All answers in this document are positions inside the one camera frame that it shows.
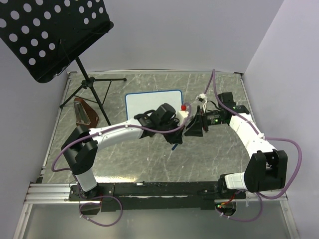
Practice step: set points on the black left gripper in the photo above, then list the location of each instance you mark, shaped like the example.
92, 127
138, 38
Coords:
176, 138

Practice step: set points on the black perforated music stand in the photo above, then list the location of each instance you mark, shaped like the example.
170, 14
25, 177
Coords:
48, 35

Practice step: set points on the brown wooden metronome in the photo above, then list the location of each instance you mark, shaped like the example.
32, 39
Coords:
85, 114

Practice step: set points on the aluminium frame rail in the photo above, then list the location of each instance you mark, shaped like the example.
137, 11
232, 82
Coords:
47, 194

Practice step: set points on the blue framed whiteboard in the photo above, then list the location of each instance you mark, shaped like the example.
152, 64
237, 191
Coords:
137, 103

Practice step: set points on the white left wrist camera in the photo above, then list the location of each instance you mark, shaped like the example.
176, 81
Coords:
182, 115

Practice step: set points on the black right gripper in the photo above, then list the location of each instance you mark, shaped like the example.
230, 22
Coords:
196, 130

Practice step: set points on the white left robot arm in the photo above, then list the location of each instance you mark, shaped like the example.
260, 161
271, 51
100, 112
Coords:
81, 147

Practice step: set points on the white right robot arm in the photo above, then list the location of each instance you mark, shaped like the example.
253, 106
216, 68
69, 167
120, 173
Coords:
267, 166

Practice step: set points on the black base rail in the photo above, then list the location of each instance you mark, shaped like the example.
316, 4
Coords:
156, 195

